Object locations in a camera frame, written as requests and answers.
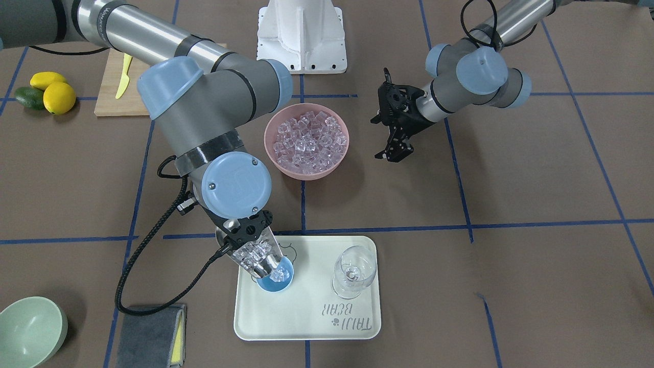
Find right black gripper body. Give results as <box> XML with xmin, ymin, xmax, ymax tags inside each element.
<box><xmin>206</xmin><ymin>210</ymin><xmax>273</xmax><ymax>251</ymax></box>

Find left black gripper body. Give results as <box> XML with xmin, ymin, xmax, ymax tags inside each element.
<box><xmin>387</xmin><ymin>84</ymin><xmax>435</xmax><ymax>137</ymax></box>

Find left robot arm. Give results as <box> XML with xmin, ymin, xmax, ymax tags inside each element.
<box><xmin>371</xmin><ymin>1</ymin><xmax>568</xmax><ymax>163</ymax></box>

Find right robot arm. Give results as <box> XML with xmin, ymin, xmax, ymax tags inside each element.
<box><xmin>2</xmin><ymin>1</ymin><xmax>293</xmax><ymax>250</ymax></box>

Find light blue plastic cup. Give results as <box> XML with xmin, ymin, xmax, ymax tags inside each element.
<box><xmin>255</xmin><ymin>256</ymin><xmax>294</xmax><ymax>292</ymax></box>

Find pink bowl of ice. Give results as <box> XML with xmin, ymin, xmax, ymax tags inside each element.
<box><xmin>264</xmin><ymin>103</ymin><xmax>351</xmax><ymax>181</ymax></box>

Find cream plastic serving tray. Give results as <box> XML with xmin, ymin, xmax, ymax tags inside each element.
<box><xmin>233</xmin><ymin>236</ymin><xmax>382</xmax><ymax>341</ymax></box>

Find clear wine glass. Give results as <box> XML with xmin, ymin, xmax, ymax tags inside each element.
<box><xmin>332</xmin><ymin>245</ymin><xmax>378</xmax><ymax>299</ymax></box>

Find grey folded cloth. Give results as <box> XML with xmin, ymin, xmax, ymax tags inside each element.
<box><xmin>116</xmin><ymin>304</ymin><xmax>186</xmax><ymax>367</ymax></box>

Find wooden cutting board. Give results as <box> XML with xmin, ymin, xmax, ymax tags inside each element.
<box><xmin>94</xmin><ymin>43</ymin><xmax>228</xmax><ymax>117</ymax></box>

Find yellow plastic knife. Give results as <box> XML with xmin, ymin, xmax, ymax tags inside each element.
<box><xmin>114</xmin><ymin>53</ymin><xmax>133</xmax><ymax>100</ymax></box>

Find yellow lemon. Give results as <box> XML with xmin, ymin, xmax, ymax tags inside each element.
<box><xmin>43</xmin><ymin>82</ymin><xmax>77</xmax><ymax>115</ymax></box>
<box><xmin>30</xmin><ymin>72</ymin><xmax>67</xmax><ymax>91</ymax></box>

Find green ceramic bowl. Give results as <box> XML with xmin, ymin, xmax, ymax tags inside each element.
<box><xmin>1</xmin><ymin>296</ymin><xmax>68</xmax><ymax>367</ymax></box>

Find green avocado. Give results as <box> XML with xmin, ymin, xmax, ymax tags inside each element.
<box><xmin>14</xmin><ymin>86</ymin><xmax>46</xmax><ymax>111</ymax></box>

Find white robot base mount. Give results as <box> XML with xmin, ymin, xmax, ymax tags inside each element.
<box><xmin>256</xmin><ymin>1</ymin><xmax>348</xmax><ymax>75</ymax></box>

